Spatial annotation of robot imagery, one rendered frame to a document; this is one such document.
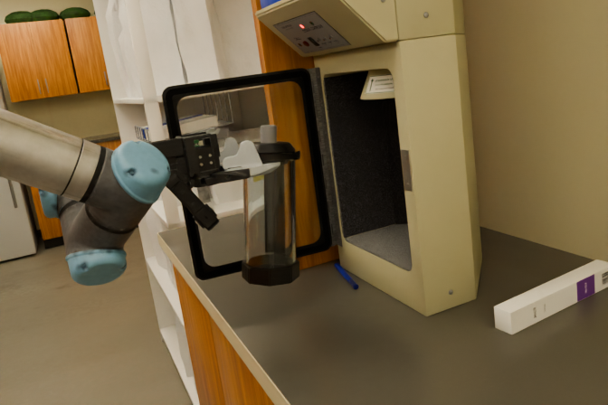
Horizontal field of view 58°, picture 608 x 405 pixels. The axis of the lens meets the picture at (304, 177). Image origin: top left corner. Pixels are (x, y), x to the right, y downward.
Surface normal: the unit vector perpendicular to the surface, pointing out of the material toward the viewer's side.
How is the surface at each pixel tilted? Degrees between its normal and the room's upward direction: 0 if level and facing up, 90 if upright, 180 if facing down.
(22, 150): 87
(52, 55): 90
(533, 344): 0
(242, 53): 93
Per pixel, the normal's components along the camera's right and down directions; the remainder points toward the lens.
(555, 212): -0.90, 0.20
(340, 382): -0.14, -0.97
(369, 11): 0.41, 0.12
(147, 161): 0.58, -0.63
